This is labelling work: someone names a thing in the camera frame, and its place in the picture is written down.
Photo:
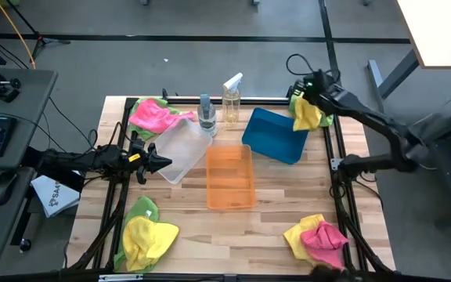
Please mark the black computer mouse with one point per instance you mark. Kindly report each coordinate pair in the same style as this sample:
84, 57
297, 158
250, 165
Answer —
3, 188

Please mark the blue plastic basket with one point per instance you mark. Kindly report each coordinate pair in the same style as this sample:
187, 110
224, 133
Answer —
272, 135

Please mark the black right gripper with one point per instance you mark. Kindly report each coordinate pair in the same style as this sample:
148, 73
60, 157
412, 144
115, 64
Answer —
307, 88

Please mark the orange plastic basket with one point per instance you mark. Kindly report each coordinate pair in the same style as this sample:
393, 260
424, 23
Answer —
229, 176

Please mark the clear plastic basket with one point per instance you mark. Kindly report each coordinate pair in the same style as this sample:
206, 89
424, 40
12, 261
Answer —
182, 152

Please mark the yellow microfiber towel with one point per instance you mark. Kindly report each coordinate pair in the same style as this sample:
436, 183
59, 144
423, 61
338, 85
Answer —
147, 241
307, 115
294, 237

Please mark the black tripod stand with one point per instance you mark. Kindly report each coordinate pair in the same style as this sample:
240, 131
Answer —
39, 41

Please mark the spray bottle with grey trigger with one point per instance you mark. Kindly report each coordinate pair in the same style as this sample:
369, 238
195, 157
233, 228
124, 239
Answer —
206, 117

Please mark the black clamp mount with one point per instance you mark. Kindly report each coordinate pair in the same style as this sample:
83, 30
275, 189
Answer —
4, 92

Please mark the black aluminium frame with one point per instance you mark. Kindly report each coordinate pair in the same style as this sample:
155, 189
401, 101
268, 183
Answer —
329, 143

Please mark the grey desk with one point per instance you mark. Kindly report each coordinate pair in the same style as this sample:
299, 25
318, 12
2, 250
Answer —
22, 98

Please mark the spray bottle with white trigger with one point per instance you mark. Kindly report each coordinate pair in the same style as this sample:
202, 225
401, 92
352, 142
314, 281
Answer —
231, 105

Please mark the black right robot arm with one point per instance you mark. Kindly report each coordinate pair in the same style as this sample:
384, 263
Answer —
378, 125

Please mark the white table with grey leg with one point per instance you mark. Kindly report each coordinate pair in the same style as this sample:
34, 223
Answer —
444, 27

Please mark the black round knob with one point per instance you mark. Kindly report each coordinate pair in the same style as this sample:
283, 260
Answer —
25, 244

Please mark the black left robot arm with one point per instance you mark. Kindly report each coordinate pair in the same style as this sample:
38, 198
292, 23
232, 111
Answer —
73, 160

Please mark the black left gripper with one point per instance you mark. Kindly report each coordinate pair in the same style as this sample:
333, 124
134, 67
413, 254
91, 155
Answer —
137, 156

